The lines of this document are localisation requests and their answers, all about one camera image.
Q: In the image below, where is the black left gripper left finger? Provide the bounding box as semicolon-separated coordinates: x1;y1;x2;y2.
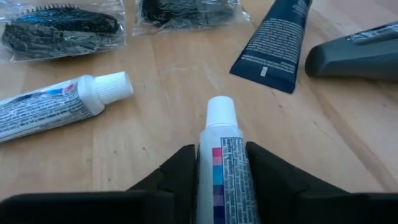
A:
0;144;198;224

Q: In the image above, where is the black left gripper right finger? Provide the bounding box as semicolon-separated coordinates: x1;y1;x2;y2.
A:
246;141;398;224

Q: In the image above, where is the white travel toothpaste tube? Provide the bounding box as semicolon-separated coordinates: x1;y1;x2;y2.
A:
195;95;262;224
0;71;134;144

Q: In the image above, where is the dark grey toiletry bottle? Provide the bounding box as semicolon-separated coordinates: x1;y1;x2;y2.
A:
304;21;398;82

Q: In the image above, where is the black hairbrush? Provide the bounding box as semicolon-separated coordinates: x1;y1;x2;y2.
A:
0;0;127;65
132;0;251;37

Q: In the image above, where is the navy blue cream tube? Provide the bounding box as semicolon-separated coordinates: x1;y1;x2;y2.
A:
229;0;313;94

